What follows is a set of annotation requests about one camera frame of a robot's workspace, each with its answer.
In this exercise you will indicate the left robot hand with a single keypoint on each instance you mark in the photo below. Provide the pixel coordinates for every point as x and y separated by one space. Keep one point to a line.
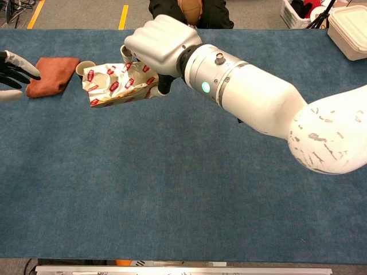
17 64

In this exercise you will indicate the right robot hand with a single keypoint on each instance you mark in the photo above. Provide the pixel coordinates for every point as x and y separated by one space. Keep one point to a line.
160 40

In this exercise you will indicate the gold foil snack package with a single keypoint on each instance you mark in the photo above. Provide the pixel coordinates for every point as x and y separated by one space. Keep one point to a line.
114 84

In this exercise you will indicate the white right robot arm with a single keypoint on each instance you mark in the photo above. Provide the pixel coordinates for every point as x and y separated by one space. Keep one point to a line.
258 94

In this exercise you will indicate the orange folded cloth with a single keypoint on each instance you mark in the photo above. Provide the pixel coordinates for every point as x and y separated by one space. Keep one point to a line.
51 76

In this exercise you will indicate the person in black clothes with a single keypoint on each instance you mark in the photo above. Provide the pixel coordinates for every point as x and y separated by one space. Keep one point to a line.
215 14

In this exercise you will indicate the small dark ceramic cup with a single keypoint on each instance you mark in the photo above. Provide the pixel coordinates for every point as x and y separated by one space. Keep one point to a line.
84 67

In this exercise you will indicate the white plastic basket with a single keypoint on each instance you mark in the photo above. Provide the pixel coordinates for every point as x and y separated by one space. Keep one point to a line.
289 15

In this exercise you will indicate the blue felt table cover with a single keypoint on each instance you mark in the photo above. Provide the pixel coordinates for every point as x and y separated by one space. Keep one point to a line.
172 177

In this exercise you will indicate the black tripod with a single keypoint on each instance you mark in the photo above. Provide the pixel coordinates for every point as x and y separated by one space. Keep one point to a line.
320 15

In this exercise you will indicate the beige lidded plastic box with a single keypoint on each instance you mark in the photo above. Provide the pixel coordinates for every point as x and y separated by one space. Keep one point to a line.
349 31

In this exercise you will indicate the aluminium profile rail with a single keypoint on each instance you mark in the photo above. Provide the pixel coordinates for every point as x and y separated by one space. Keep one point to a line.
183 271

